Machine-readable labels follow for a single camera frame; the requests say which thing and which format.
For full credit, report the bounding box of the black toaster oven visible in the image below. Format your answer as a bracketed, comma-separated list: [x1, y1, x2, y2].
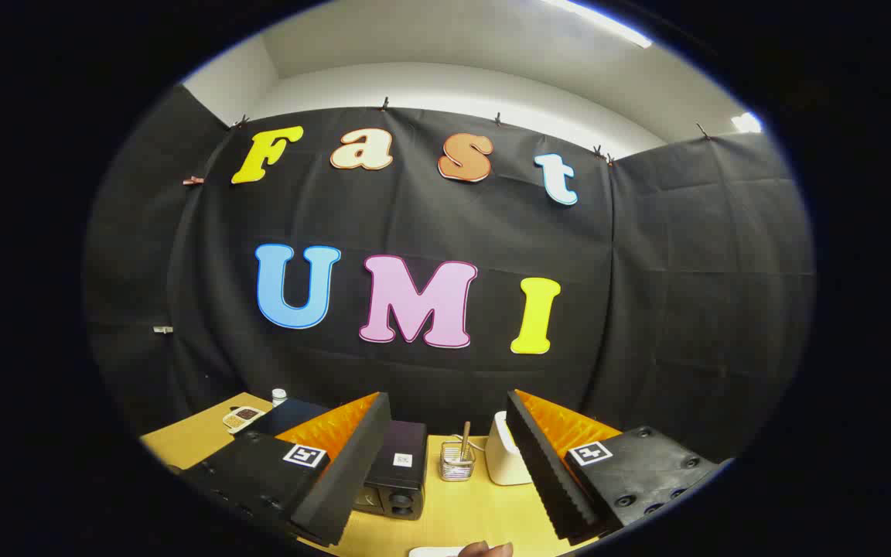
[235, 398, 428, 521]

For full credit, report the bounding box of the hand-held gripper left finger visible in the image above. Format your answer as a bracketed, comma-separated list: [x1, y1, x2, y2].
[180, 391, 392, 547]

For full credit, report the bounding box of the wire mesh utensil holder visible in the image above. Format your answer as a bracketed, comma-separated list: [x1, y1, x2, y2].
[440, 441, 476, 482]

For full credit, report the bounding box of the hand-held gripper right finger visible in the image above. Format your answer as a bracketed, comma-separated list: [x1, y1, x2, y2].
[506, 389, 732, 546]

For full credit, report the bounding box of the white toaster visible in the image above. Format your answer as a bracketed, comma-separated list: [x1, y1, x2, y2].
[486, 411, 533, 487]

